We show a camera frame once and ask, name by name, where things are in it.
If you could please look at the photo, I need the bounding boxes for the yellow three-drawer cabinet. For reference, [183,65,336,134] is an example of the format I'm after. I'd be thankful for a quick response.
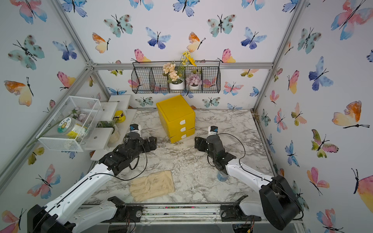
[156,95,196,143]

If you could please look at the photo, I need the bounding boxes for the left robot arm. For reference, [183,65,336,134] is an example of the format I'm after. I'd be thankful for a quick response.
[27,130,157,233]

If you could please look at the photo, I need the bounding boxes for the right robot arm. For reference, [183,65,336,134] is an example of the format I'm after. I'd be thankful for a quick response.
[194,135,304,230]

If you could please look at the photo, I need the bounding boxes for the blue tin can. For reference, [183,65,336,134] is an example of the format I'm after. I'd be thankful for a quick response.
[217,172,229,182]

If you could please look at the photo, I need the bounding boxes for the white stepped shelf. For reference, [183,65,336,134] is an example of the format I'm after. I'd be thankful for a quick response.
[85,95,137,161]

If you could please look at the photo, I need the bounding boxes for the small green plant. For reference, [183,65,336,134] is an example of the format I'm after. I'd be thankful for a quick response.
[97,120,116,131]

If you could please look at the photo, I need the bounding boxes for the purple flowers small pot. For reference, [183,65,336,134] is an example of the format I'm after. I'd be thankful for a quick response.
[186,73,203,90]

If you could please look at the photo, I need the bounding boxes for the clear acrylic box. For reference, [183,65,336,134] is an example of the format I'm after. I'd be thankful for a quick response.
[37,96,103,152]

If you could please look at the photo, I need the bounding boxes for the green lid jar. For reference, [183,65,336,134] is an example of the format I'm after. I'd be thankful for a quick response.
[57,117,87,139]

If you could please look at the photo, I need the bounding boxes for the peach flowers white pot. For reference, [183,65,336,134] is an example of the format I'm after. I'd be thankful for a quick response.
[163,63,185,91]

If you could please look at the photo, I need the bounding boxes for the yellow artificial flower stem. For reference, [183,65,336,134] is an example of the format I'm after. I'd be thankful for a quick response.
[180,51,197,73]

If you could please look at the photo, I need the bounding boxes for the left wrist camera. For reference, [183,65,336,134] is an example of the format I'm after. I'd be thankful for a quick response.
[129,124,141,135]

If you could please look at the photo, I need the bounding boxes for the black wire wall basket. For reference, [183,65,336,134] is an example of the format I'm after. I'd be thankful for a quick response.
[131,60,221,94]

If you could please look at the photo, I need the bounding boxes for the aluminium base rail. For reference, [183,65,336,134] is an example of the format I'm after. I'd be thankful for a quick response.
[55,203,305,226]

